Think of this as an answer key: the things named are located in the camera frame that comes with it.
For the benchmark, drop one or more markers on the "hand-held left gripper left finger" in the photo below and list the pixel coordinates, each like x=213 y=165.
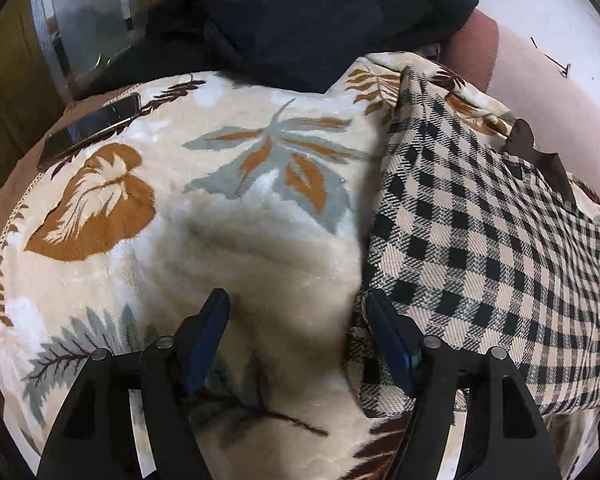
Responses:
x=205 y=345

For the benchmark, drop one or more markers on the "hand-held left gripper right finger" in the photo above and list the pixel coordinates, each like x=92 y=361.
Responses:
x=392 y=345

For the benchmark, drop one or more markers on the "black beige checked coat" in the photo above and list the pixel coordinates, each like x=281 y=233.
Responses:
x=480 y=240

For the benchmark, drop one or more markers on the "leaf print blanket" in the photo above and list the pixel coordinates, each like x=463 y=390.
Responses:
x=205 y=240

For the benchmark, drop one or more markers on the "black smartphone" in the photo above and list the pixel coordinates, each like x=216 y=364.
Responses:
x=90 y=130

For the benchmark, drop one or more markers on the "pink sofa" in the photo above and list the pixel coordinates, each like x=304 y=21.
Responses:
x=530 y=95

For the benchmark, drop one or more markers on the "wooden panel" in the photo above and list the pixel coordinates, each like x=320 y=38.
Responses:
x=10 y=85

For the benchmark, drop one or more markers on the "dark navy garment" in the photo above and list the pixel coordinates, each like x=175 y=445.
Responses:
x=280 y=20

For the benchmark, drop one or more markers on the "black garment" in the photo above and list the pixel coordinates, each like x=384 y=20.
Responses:
x=430 y=10

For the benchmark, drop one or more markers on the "glass pane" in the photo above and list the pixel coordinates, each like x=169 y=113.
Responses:
x=95 y=15

